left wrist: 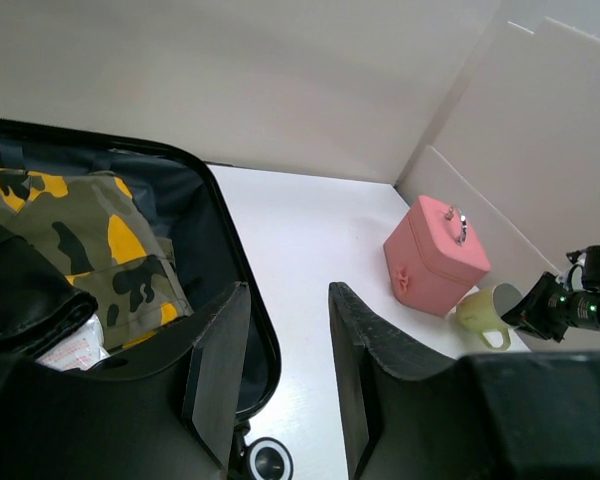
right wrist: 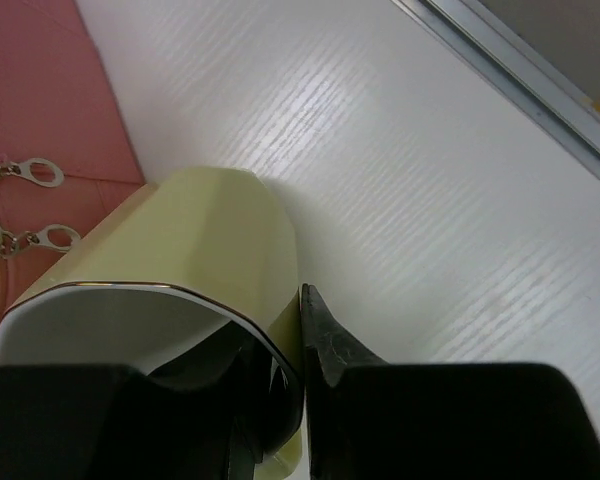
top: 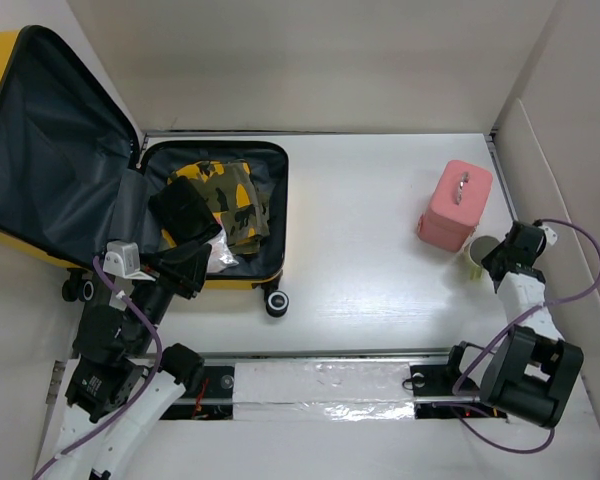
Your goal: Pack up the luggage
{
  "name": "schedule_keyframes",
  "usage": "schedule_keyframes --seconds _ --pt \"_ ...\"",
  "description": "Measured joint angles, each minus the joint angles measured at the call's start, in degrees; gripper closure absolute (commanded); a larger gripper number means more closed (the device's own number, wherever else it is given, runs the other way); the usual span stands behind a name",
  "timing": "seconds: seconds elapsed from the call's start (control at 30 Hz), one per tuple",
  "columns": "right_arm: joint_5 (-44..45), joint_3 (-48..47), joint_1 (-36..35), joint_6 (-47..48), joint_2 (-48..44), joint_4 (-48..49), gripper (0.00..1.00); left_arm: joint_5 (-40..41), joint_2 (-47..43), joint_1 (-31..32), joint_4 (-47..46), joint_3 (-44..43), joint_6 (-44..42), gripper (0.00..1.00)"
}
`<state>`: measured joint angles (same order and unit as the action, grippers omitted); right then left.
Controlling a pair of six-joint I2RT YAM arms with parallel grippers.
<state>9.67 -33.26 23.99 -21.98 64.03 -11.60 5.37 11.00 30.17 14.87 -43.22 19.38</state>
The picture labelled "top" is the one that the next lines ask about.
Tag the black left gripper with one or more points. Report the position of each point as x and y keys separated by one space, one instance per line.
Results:
x=182 y=267

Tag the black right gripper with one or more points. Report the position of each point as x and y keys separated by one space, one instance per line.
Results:
x=488 y=259

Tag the clear packet with red print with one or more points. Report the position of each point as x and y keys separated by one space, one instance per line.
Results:
x=221 y=257

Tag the pale yellow mug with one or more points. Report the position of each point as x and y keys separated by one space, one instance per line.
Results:
x=476 y=251

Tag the black roll-up pouch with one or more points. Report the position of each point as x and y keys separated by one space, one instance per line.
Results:
x=183 y=213

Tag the pink vanity case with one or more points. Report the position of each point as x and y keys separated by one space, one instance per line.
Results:
x=456 y=206

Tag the camouflage garment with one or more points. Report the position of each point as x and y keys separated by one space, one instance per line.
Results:
x=234 y=199

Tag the yellow hard-shell suitcase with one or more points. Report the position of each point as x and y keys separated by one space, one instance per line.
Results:
x=73 y=175

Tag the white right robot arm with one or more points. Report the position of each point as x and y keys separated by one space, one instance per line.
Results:
x=532 y=369

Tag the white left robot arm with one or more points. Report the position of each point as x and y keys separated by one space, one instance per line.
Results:
x=125 y=378

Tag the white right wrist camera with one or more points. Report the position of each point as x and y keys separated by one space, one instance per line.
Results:
x=551 y=237

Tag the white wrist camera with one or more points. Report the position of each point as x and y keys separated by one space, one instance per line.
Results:
x=122 y=260
x=551 y=237

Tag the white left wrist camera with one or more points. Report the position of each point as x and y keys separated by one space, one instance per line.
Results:
x=122 y=260

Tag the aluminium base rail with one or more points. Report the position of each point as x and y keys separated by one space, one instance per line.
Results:
x=314 y=378

